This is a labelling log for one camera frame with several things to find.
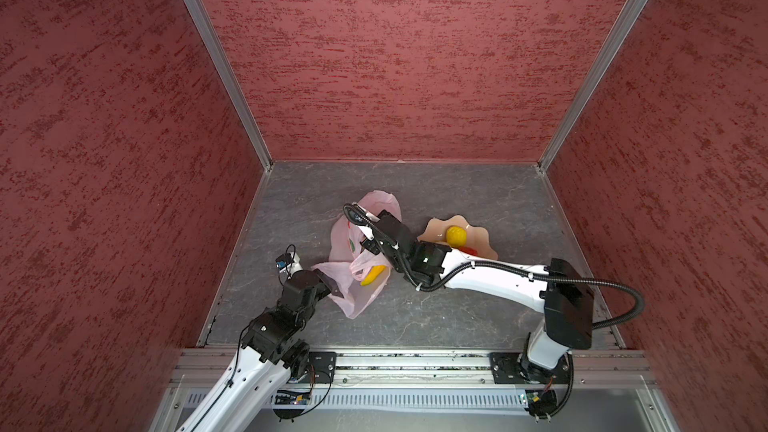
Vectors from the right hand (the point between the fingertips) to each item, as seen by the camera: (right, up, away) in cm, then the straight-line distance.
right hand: (368, 217), depth 77 cm
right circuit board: (+43, -45, -6) cm, 62 cm away
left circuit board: (-19, -45, -4) cm, 49 cm away
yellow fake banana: (0, -18, +10) cm, 20 cm away
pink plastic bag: (-4, -10, -5) cm, 12 cm away
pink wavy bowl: (+34, -8, +18) cm, 39 cm away
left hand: (-12, -17, +4) cm, 21 cm away
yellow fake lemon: (+26, -7, +15) cm, 32 cm away
